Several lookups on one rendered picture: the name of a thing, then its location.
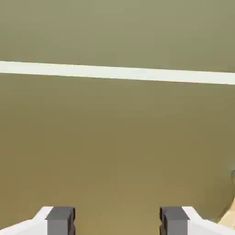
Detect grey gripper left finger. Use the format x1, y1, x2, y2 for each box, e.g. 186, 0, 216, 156
0, 206, 76, 235

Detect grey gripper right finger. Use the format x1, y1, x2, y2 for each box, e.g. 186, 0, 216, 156
159, 206, 235, 235

